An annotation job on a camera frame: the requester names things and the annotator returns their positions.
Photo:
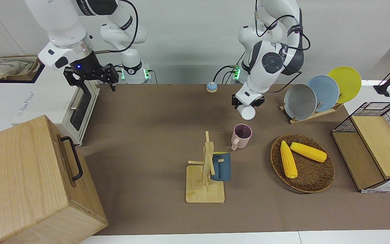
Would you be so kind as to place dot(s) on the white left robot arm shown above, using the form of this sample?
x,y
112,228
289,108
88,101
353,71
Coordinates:
x,y
269,61

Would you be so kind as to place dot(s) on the blue bell on wooden base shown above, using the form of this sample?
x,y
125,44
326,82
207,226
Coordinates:
x,y
211,87

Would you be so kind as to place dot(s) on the brown table mat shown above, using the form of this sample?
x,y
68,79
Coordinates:
x,y
147,135

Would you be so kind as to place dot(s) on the wooden plate rack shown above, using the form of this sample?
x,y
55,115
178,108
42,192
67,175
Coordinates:
x,y
317,117

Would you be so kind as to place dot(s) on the white toaster oven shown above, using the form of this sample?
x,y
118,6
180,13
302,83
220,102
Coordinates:
x,y
46,101

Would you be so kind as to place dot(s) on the round brown wicker basket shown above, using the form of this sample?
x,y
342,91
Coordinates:
x,y
311,173

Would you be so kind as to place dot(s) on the wooden cabinet box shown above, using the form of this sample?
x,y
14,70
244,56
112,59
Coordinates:
x,y
22,189

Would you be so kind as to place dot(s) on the wooden mug tree stand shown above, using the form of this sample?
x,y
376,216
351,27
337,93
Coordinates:
x,y
201,186

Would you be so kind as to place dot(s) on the beige cloth bag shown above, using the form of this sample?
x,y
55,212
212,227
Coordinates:
x,y
8,67

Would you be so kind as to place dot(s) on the pink mug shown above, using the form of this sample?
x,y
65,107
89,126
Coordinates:
x,y
242,137

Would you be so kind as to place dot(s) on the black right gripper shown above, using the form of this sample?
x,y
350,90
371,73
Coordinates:
x,y
86,67

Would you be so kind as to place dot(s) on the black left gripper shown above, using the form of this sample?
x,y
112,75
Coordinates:
x,y
247,101

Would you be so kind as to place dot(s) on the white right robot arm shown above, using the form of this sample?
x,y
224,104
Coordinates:
x,y
59,23

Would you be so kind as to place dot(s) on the light blue plate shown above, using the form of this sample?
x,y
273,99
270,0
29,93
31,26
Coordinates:
x,y
327,91

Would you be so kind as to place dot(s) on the yellow corn cob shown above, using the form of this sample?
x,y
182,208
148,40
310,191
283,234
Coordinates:
x,y
308,152
288,159

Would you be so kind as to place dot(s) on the yellow plate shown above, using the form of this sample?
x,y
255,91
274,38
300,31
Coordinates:
x,y
349,81

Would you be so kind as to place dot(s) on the dark teal mug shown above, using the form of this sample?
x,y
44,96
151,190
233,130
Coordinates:
x,y
221,167

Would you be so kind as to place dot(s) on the grey plate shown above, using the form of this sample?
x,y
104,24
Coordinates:
x,y
300,101

